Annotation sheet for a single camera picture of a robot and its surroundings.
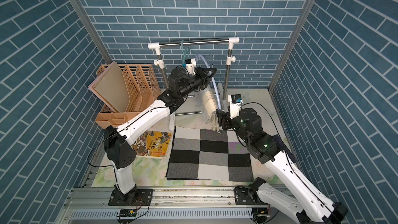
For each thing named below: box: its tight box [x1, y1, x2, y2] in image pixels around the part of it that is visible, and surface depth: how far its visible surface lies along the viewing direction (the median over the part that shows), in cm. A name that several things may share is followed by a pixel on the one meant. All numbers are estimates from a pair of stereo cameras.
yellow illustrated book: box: [130, 130, 173, 160], surface depth 91 cm
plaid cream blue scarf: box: [200, 88, 221, 135], surface depth 76 cm
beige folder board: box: [88, 61, 131, 113], surface depth 93 cm
